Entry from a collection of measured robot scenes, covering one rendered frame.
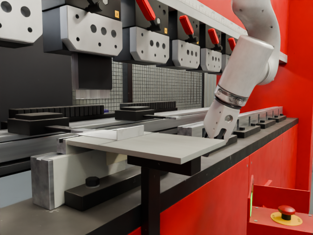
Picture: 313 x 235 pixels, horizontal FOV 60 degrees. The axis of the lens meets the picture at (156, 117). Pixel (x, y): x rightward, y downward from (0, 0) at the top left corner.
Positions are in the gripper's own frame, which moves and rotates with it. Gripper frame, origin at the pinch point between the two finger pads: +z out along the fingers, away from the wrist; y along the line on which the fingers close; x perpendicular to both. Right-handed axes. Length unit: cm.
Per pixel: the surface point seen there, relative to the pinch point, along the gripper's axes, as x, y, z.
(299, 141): -136, 127, 40
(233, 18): -14, 62, -33
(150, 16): 25.0, 5.3, -28.1
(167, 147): 17.7, -24.3, -11.7
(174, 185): 9.3, -13.6, 4.2
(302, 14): -104, 167, -53
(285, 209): -18.7, -15.9, 1.8
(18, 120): 50, 1, 6
